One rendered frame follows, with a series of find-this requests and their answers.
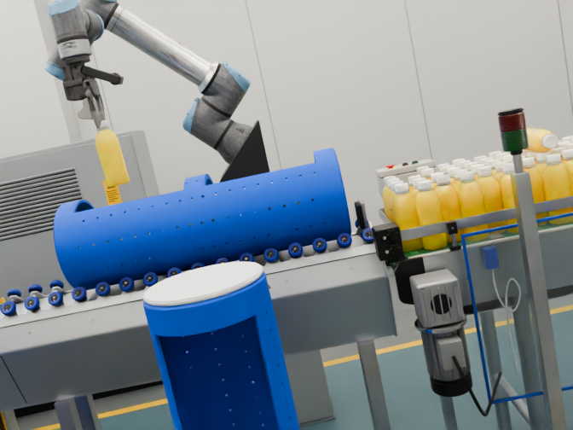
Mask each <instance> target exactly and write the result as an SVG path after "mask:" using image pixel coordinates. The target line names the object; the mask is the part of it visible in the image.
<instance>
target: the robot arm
mask: <svg viewBox="0 0 573 430"><path fill-rule="evenodd" d="M117 1H118V0H80V2H78V0H57V1H54V2H52V3H49V4H48V7H47V8H48V12H49V13H48V15H49V17H50V21H51V25H52V27H53V31H54V35H55V40H56V42H57V44H56V46H55V48H54V49H53V51H52V53H51V55H50V57H49V59H48V60H47V61H46V64H45V66H44V69H45V70H46V71H47V72H48V73H50V74H51V75H53V76H54V77H56V78H58V79H60V80H62V81H63V83H62V84H63V87H64V91H65V93H66V97H67V100H68V101H74V102H75V101H82V100H83V106H84V107H83V109H81V110H80V111H79V112H78V117H79V118H80V119H93V120H94V122H95V126H96V128H97V129H100V125H101V122H102V121H103V120H106V119H105V112H104V107H103V102H102V98H101V93H100V89H99V86H98V83H97V81H96V78H98V79H102V80H105V81H107V82H110V83H111V84H113V85H119V84H122V83H123V81H124V77H122V76H120V75H119V74H118V73H108V72H105V71H102V70H99V69H96V68H93V67H88V66H85V65H84V63H87V62H90V56H91V55H92V52H91V46H92V44H93V43H94V41H96V40H98V39H99V38H100V37H101V36H102V34H103V33H104V29H105V30H108V31H110V32H111V33H113V34H114V35H116V36H117V37H119V38H121V39H123V40H124V41H125V42H127V43H128V44H131V45H132V46H134V47H136V48H137V49H139V50H140V51H142V52H143V53H145V54H147V55H149V56H150V57H152V58H154V59H155V60H156V61H158V62H160V63H162V64H163V65H165V66H166V67H168V68H170V69H171V70H173V71H174V72H176V73H178V74H180V75H181V76H183V77H184V78H186V79H187V80H189V81H191V82H192V83H194V84H196V85H197V86H198V89H199V93H201V94H203V96H202V97H201V99H199V98H198V97H196V98H195V99H194V101H193V103H192V105H191V106H190V108H189V110H188V112H187V114H186V116H185V118H184V121H183V123H182V127H183V129H184V130H185V131H187V132H188V133H190V135H192V136H194V137H196V138H198V139H199V140H201V141H202V142H204V143H205V144H207V145H208V146H210V147H211V148H214V149H215V150H216V151H218V153H219V154H220V155H221V156H222V157H223V159H224V160H225V162H227V163H228V164H231V162H232V161H233V159H234V157H235V156H236V155H237V154H238V152H239V151H240V149H241V147H242V146H243V144H244V142H245V141H246V139H247V138H248V136H249V135H250V133H251V131H252V129H253V128H252V127H251V126H249V125H244V124H240V123H236V122H234V121H233V120H232V119H231V116H232V115H233V113H234V111H235V109H236V108H237V107H238V106H239V104H240V102H241V100H242V99H243V97H244V96H245V94H246V93H247V91H248V89H249V87H250V85H251V82H250V80H249V79H248V78H247V77H246V76H245V75H244V74H243V73H241V72H240V71H239V70H237V69H236V68H235V67H233V66H232V65H230V64H229V63H228V62H226V61H224V62H223V64H221V63H219V62H218V61H216V62H209V61H207V60H206V59H204V58H203V57H201V56H199V55H197V54H196V53H194V52H193V51H192V50H190V49H188V48H187V47H185V46H184V45H182V44H180V43H178V42H177V41H176V40H174V39H173V38H171V37H169V36H168V35H166V34H164V33H163V32H162V31H160V30H159V29H157V28H155V27H154V26H152V25H150V24H149V23H147V22H146V21H145V20H143V19H141V18H140V17H138V16H136V15H134V14H133V13H131V12H130V11H129V10H127V9H125V8H124V7H122V6H121V5H120V4H119V3H117Z"/></svg>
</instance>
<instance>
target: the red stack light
mask: <svg viewBox="0 0 573 430"><path fill-rule="evenodd" d="M497 118H498V122H499V123H498V124H499V129H500V132H507V131H516V130H521V129H523V128H526V127H527V126H526V120H525V114H524V112H522V113H515V114H511V115H506V116H498V117H497Z"/></svg>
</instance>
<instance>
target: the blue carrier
mask: <svg viewBox="0 0 573 430"><path fill-rule="evenodd" d="M313 154H314V159H315V163H311V164H308V165H303V166H295V167H291V168H287V169H283V170H279V171H271V172H267V173H263V174H258V175H254V176H250V177H243V178H238V179H234V180H229V181H226V182H221V183H213V181H212V180H211V177H210V176H209V175H208V174H203V175H199V176H194V177H187V178H186V179H185V181H184V185H183V190H181V191H177V192H172V193H168V194H164V195H156V196H152V197H148V198H144V199H140V200H132V201H127V202H123V203H119V204H115V205H111V206H103V207H99V208H94V207H93V206H92V205H91V204H90V203H89V202H88V201H87V200H77V201H73V202H68V203H65V204H62V205H61V206H60V207H59V208H58V210H57V212H56V214H55V220H54V243H55V251H56V256H57V258H58V262H59V265H60V267H61V270H62V272H63V274H64V276H65V278H66V279H67V281H68V282H69V284H70V285H71V286H72V287H73V288H76V287H83V288H85V289H86V291H87V290H91V289H95V288H96V285H97V284H98V283H100V282H107V283H108V284H109V285H110V286H112V285H116V284H119V282H120V281H121V279H123V278H124V277H130V278H131V279H132V280H133V281H137V280H141V279H143V277H144V276H145V275H146V274H147V273H148V272H153V273H155V274H156V275H157V276H162V275H166V274H167V272H168V270H169V269H171V268H173V267H177V268H179V269H180V270H181V271H184V270H191V268H192V266H193V264H195V263H202V264H204V265H205V266H209V265H214V264H215V263H216V261H217V260H218V259H220V258H226V259H228V260H229V261H234V260H238V259H240V256H241V255H242V254H243V253H251V254H252V255H253V257H255V256H259V255H263V254H264V252H265V250H266V249H268V248H271V247H272V248H275V249H276V250H277V251H278V252H280V251H285V250H288V248H289V246H290V245H291V244H293V243H299V244H300V245H301V246H302V247H305V246H309V245H312V243H313V241H314V240H315V239H317V238H323V239H325V240H326V241H335V240H337V238H338V236H339V235H340V234H342V233H347V234H349V235H350V236H351V224H350V214H349V208H348V204H347V200H346V195H345V191H344V183H343V179H342V175H341V171H340V168H339V162H338V158H337V155H336V153H335V150H334V149H333V148H326V149H322V150H317V151H313ZM286 179H287V180H286ZM258 185H259V186H258ZM229 191H230V192H229ZM203 196H204V197H203ZM312 199H314V200H313V201H312ZM298 201H299V204H298ZM166 204H167V205H166ZM283 205H285V206H283ZM269 208H271V210H269ZM139 210H140V211H139ZM227 217H229V218H227ZM212 219H214V221H212ZM201 222H202V223H201ZM190 224H192V226H190ZM177 227H178V228H177ZM149 232H150V234H149ZM135 235H136V237H135ZM121 238H122V239H123V240H121ZM107 242H108V243H107ZM93 244H95V245H94V246H93ZM213 245H214V246H213ZM191 249H192V250H191ZM108 266H109V267H108Z"/></svg>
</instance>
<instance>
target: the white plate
mask: <svg viewBox="0 0 573 430"><path fill-rule="evenodd" d="M262 274H263V267H262V266H261V265H260V264H257V263H253V262H231V263H224V264H214V265H210V266H206V267H202V268H199V269H195V270H190V271H186V272H183V273H181V274H178V275H175V276H172V277H169V278H167V279H165V280H163V281H161V282H158V283H156V284H155V285H153V286H152V287H150V288H149V289H148V290H147V291H146V292H145V294H144V295H143V299H144V301H145V302H146V303H147V304H149V305H155V306H174V305H186V304H192V303H196V302H200V301H204V300H208V299H214V298H216V297H220V296H223V295H225V294H228V293H232V292H234V291H237V290H239V289H241V288H244V287H246V286H248V285H250V284H251V283H253V282H255V281H256V280H257V279H258V278H259V277H260V276H261V275H262Z"/></svg>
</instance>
